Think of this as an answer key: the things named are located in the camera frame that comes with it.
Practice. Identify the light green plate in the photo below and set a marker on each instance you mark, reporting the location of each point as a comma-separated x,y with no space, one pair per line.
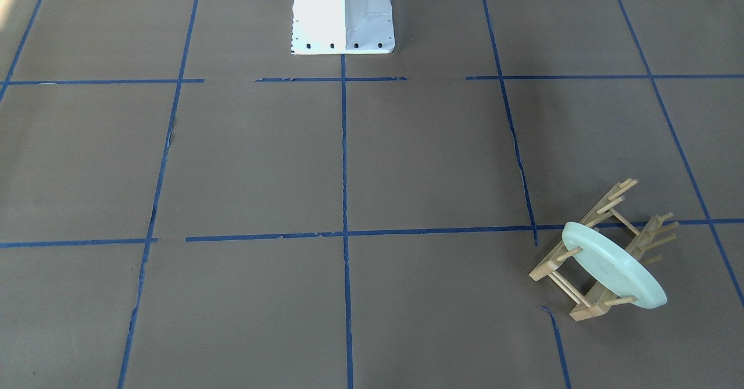
613,267

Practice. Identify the wooden dish rack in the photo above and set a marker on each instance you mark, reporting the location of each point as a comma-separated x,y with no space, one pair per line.
598,300

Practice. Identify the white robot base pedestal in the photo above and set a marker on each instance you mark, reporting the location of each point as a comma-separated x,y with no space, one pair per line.
334,27

